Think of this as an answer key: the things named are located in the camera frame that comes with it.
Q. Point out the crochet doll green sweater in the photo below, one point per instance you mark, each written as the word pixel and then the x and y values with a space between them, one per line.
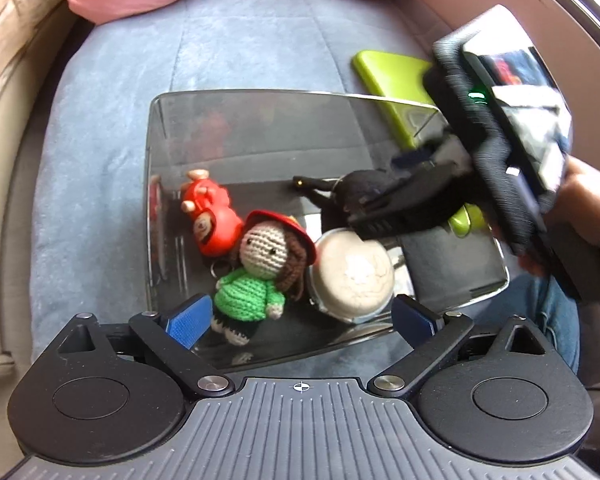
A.
pixel 272 254

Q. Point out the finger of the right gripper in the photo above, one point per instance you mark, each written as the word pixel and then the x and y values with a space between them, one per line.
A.
pixel 428 198
pixel 445 148

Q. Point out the lime green plastic box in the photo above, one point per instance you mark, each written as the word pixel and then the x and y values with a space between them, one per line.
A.
pixel 397 81

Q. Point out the person's right hand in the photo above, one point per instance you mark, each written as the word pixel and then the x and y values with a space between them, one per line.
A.
pixel 578 201

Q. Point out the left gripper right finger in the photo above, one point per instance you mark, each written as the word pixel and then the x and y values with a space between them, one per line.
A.
pixel 435 339

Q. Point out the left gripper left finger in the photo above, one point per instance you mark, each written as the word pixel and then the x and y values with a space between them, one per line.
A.
pixel 171 339

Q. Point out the smoky transparent acrylic box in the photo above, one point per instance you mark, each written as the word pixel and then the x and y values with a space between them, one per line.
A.
pixel 254 142

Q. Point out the round silver beige tin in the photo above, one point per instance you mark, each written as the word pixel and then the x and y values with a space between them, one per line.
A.
pixel 351 279

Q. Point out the black plush toy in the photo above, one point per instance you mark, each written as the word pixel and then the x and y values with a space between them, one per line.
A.
pixel 338 199

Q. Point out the person's blue jeans leg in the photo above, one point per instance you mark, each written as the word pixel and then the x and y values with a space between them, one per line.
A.
pixel 541 301

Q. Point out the red plastic toy figure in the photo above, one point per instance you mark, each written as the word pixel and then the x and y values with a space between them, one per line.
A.
pixel 216 226

